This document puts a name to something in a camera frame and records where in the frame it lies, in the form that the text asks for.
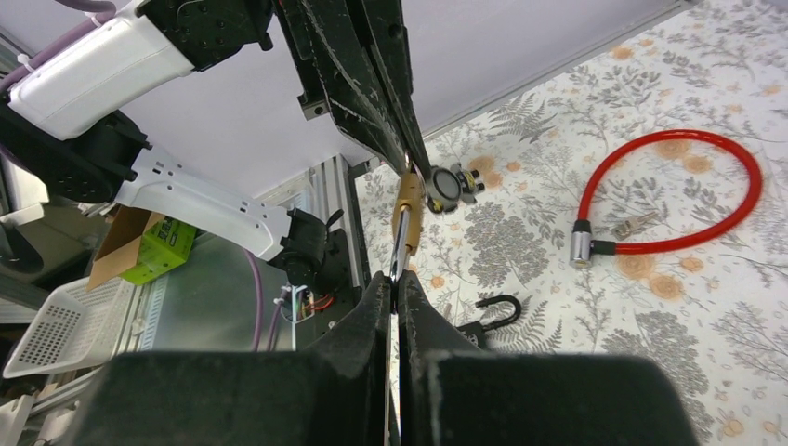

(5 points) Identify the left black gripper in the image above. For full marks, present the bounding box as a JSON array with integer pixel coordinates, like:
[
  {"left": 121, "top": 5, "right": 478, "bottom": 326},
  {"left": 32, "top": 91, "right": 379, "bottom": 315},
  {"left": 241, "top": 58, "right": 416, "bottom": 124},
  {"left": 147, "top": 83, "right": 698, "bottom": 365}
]
[{"left": 273, "top": 0, "right": 431, "bottom": 180}]

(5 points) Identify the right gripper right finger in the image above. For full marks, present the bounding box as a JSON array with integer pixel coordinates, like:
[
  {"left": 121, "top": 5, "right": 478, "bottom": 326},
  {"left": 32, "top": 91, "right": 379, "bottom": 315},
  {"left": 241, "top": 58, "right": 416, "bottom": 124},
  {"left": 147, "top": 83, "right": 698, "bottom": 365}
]
[{"left": 397, "top": 271, "right": 696, "bottom": 445}]

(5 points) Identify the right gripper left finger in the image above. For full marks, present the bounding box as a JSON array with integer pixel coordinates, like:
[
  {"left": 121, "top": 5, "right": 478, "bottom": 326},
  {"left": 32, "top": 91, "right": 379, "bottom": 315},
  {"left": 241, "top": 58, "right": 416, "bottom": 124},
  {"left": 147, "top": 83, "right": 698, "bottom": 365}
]
[{"left": 67, "top": 273, "right": 391, "bottom": 445}]

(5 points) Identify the black padlock with keys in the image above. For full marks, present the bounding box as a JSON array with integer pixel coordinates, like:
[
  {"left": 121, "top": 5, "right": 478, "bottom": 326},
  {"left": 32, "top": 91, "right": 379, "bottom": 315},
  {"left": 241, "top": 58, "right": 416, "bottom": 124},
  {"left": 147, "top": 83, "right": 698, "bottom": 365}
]
[{"left": 456, "top": 295, "right": 522, "bottom": 349}]

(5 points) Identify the brass padlock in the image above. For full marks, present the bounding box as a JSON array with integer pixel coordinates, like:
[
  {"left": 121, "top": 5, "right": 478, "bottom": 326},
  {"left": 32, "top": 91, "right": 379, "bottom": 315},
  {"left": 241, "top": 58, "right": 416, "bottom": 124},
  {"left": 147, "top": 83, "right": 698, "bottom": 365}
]
[{"left": 388, "top": 153, "right": 488, "bottom": 284}]

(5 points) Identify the red cable lock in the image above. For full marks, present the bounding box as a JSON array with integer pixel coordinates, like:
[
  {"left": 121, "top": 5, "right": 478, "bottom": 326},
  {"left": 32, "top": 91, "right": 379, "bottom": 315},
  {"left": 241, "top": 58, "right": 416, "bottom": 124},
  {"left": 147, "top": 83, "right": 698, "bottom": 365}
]
[{"left": 569, "top": 129, "right": 764, "bottom": 269}]

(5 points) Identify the green cardboard box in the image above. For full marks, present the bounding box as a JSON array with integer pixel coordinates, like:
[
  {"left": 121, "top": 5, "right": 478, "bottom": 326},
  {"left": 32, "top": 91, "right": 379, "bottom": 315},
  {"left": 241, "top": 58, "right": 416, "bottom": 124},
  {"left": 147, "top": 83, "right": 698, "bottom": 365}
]
[{"left": 86, "top": 206, "right": 197, "bottom": 291}]

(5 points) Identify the white perforated basket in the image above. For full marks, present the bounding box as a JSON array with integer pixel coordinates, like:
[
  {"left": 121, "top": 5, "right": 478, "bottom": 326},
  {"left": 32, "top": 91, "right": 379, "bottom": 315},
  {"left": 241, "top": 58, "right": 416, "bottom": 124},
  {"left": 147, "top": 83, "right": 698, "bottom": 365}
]
[{"left": 3, "top": 277, "right": 141, "bottom": 379}]

